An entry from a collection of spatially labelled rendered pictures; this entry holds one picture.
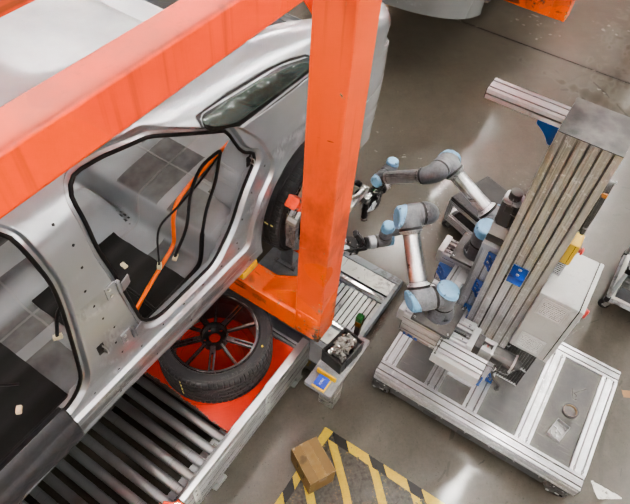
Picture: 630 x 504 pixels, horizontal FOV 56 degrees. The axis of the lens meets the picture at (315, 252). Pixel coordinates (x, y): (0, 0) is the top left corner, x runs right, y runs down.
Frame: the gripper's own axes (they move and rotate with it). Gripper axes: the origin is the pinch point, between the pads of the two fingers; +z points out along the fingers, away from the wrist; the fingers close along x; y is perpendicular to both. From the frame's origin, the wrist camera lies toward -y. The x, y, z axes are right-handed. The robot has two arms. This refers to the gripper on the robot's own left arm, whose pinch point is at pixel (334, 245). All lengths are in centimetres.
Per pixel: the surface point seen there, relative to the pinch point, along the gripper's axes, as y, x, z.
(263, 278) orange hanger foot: 14.7, -4.8, 41.5
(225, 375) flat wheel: 29, -52, 71
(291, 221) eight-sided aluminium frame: -12.9, 11.6, 22.9
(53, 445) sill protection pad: -14, -87, 146
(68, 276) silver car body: -86, -53, 121
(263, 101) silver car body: -89, 24, 36
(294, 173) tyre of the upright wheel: -31.1, 29.8, 18.0
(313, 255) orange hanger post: -45, -34, 23
